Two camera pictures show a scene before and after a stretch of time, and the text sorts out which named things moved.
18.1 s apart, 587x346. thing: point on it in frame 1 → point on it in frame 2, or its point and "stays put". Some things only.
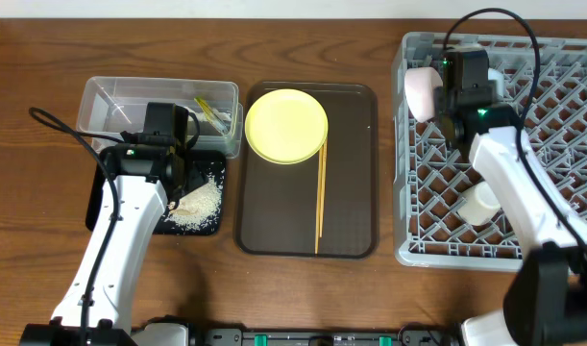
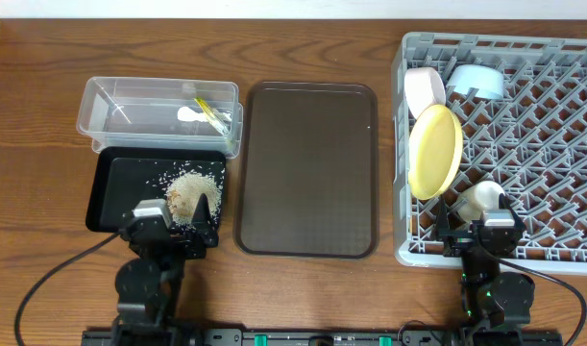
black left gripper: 179,174 → 179,238
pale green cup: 481,202 stays put
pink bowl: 420,84 stays put
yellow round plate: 285,126 → 435,152
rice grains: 201,209 stays put
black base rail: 404,337 stays put
